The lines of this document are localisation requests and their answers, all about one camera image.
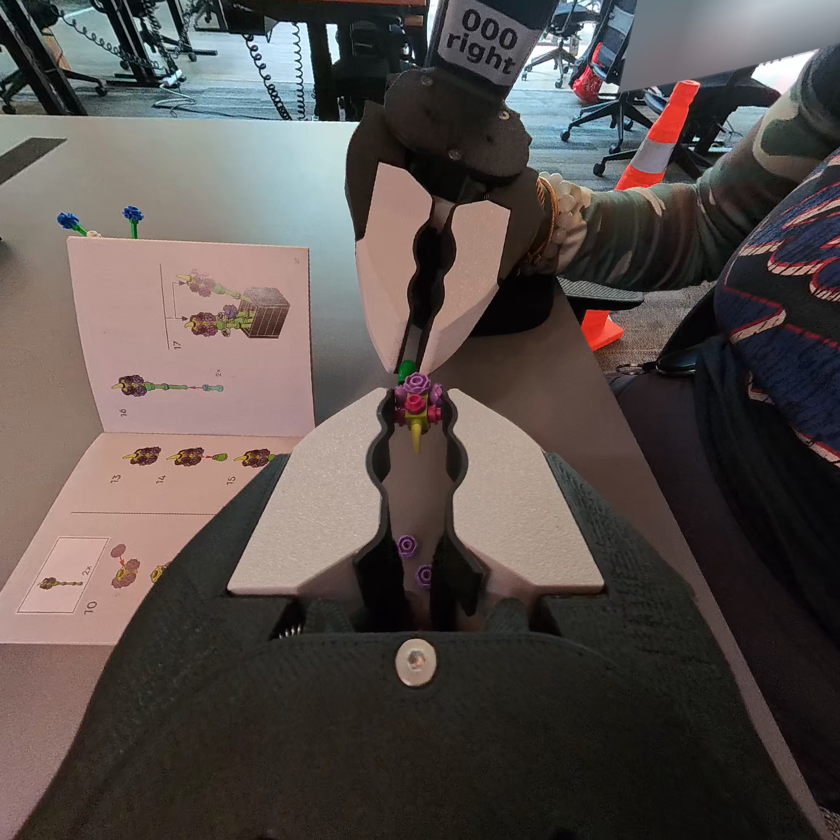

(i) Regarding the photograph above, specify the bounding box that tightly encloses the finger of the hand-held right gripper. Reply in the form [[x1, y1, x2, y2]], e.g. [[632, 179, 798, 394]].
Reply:
[[355, 162, 434, 378], [415, 200, 513, 378]]

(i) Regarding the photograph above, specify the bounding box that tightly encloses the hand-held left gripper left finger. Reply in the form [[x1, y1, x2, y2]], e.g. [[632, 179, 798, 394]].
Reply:
[[227, 390, 399, 618]]

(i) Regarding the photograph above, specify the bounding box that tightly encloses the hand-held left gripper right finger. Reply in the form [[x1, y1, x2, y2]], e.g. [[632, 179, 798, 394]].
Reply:
[[434, 390, 607, 618]]

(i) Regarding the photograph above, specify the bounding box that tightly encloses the white instruction booklet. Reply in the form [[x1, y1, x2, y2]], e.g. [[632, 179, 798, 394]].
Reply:
[[0, 237, 316, 647]]

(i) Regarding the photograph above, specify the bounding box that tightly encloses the person's right forearm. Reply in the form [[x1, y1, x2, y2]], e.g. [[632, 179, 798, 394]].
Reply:
[[552, 46, 840, 292]]

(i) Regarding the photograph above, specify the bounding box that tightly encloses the grey desk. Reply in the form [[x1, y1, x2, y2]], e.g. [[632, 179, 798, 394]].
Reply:
[[0, 116, 788, 840]]

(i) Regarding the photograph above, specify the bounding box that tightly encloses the black mesh cushion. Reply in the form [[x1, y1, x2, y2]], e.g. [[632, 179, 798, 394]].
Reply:
[[473, 269, 565, 338]]

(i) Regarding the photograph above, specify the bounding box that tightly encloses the black chair armrest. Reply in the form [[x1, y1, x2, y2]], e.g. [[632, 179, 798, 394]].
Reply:
[[558, 276, 647, 316]]

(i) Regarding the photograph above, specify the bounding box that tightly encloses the wooden table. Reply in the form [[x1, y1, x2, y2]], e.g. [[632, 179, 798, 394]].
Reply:
[[237, 0, 434, 122], [0, 0, 217, 116]]

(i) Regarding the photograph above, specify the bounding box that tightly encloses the black office chair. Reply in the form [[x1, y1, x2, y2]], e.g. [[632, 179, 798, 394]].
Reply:
[[562, 0, 788, 178]]

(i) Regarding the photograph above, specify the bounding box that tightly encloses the orange traffic cone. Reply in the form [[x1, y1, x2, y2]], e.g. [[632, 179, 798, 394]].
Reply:
[[581, 79, 703, 351]]

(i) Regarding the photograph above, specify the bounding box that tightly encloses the person's dark clothing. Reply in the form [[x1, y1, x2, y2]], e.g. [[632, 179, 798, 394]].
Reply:
[[617, 151, 840, 802]]

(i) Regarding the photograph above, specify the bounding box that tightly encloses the gold bracelet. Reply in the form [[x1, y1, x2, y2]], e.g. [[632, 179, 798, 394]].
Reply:
[[532, 171, 585, 274]]

